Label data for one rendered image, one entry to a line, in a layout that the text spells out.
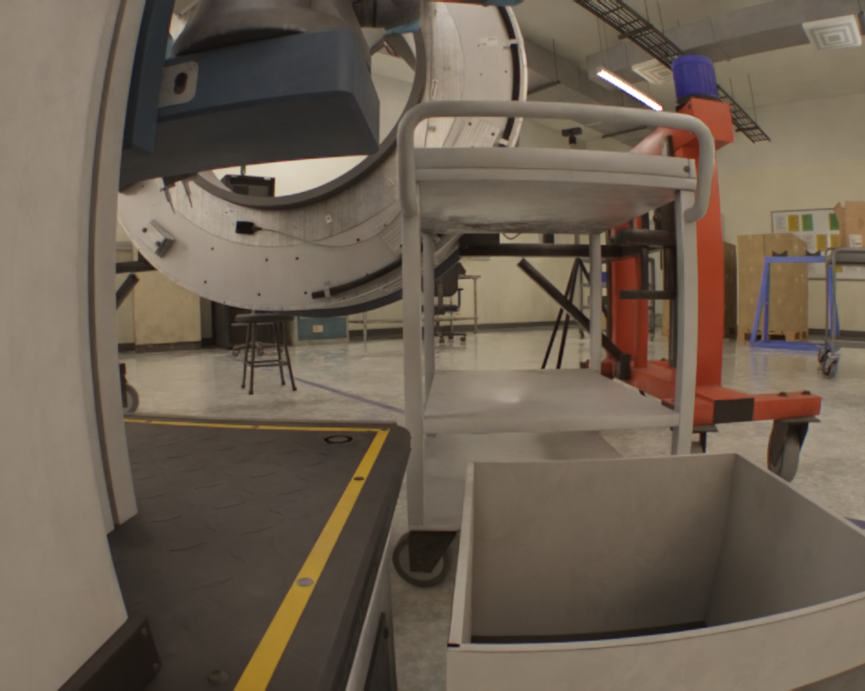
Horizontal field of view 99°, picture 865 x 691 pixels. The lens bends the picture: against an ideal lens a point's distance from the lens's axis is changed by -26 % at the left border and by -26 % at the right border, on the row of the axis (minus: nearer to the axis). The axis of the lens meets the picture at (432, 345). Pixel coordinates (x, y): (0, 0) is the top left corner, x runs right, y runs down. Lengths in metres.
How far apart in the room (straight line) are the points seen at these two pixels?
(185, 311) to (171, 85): 5.61
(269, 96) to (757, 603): 0.58
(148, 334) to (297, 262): 4.63
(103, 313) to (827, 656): 0.48
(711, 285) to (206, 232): 1.40
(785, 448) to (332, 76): 1.26
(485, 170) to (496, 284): 8.40
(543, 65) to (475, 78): 5.65
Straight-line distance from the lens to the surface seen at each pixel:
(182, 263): 1.57
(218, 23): 0.43
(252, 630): 0.25
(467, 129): 1.42
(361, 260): 1.37
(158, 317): 5.96
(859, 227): 3.97
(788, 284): 6.95
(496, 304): 9.10
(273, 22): 0.41
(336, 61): 0.39
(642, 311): 1.66
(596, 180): 0.75
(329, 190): 1.37
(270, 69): 0.40
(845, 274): 9.42
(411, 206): 0.67
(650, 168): 0.78
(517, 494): 0.48
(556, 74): 7.24
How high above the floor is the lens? 0.47
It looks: 5 degrees down
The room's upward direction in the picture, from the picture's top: 1 degrees counter-clockwise
